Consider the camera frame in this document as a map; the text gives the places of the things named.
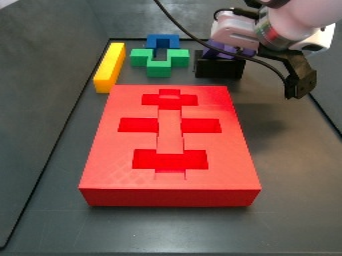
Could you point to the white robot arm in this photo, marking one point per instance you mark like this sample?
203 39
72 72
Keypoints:
286 25

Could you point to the yellow long bar block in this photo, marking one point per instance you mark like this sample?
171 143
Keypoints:
110 67

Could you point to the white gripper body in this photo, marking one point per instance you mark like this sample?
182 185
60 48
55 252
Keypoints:
233 30

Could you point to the purple U-shaped block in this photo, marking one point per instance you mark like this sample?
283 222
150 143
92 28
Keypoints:
218 50

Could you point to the blue U-shaped block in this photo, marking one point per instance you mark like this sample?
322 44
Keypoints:
166 41

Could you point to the green zigzag block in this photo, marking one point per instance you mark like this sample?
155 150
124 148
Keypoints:
159 68

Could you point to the red board with cutouts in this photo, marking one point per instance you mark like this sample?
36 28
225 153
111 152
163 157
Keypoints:
170 149

